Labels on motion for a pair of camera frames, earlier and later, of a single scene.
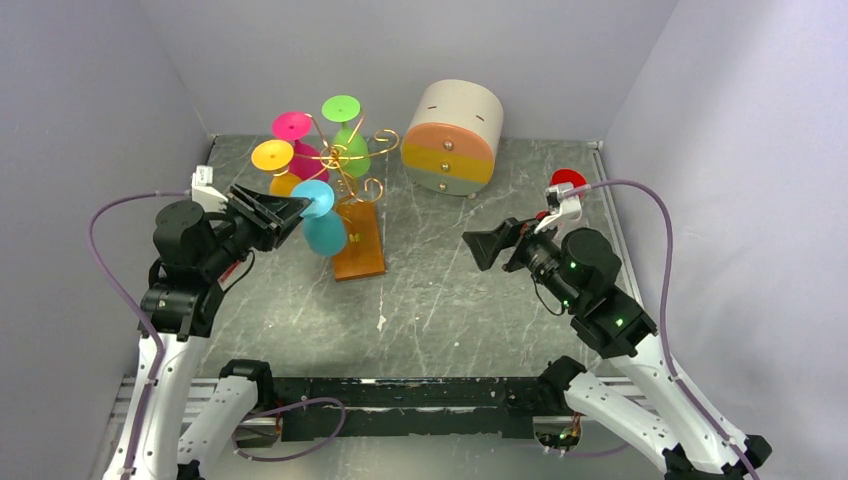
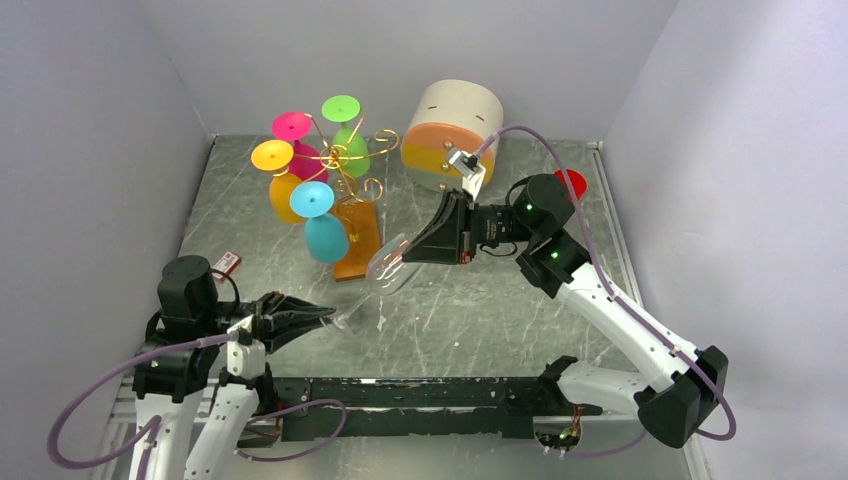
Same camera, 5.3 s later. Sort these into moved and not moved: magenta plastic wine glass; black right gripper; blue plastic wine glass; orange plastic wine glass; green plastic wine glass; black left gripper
Moved: black left gripper; black right gripper
Not moved: blue plastic wine glass; magenta plastic wine glass; green plastic wine glass; orange plastic wine glass
